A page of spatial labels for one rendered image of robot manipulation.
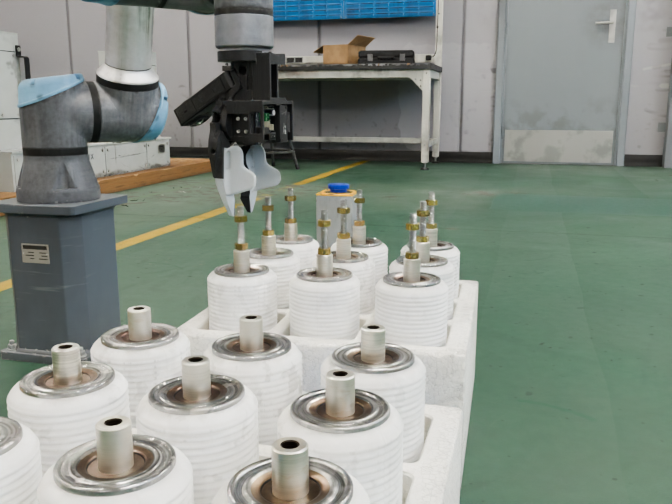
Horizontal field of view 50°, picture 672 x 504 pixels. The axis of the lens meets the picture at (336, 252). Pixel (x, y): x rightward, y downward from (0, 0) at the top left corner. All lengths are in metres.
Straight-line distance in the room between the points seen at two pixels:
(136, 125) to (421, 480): 1.01
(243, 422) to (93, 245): 0.90
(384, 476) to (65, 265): 0.97
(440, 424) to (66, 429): 0.33
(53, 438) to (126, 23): 0.93
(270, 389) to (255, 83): 0.43
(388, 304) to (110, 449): 0.52
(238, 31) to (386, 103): 5.24
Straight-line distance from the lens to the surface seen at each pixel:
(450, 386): 0.91
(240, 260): 0.99
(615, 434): 1.17
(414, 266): 0.94
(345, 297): 0.94
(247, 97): 0.95
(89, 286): 1.43
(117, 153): 4.32
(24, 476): 0.55
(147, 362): 0.71
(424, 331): 0.92
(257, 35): 0.94
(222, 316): 0.99
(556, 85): 6.03
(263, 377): 0.66
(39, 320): 1.46
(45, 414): 0.62
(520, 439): 1.12
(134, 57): 1.43
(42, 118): 1.42
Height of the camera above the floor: 0.48
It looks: 12 degrees down
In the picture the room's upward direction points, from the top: straight up
